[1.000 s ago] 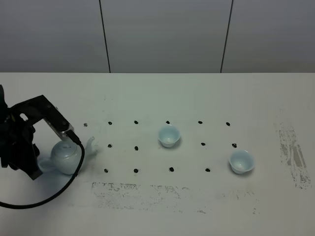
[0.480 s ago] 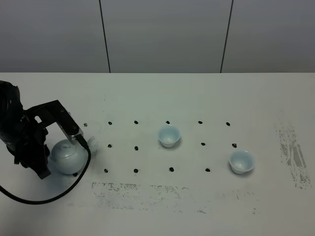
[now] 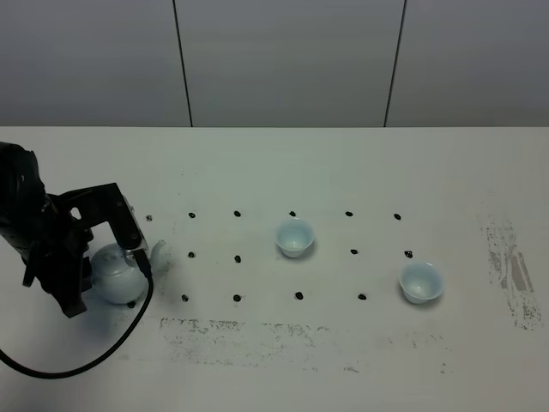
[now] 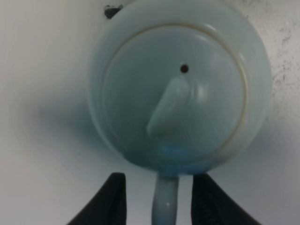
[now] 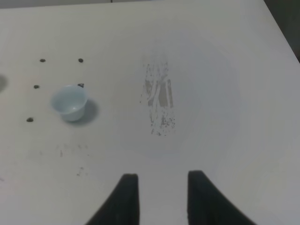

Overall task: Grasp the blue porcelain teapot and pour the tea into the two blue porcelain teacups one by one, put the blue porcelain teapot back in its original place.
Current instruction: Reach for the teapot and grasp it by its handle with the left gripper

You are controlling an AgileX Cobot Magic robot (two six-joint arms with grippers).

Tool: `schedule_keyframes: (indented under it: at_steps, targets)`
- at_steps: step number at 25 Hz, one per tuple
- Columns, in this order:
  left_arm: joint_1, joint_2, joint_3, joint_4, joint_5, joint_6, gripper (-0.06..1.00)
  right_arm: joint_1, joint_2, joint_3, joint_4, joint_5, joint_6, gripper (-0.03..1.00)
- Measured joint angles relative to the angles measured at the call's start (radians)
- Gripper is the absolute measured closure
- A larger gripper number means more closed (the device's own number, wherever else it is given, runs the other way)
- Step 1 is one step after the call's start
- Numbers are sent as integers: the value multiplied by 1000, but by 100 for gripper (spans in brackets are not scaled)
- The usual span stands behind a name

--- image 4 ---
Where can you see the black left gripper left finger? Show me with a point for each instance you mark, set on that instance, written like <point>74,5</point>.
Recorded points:
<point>108,206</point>

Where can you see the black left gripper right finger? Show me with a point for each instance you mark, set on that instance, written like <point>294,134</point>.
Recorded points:
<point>211,205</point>

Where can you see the pale blue porcelain teapot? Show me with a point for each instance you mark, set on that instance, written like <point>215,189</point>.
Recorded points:
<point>178,87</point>

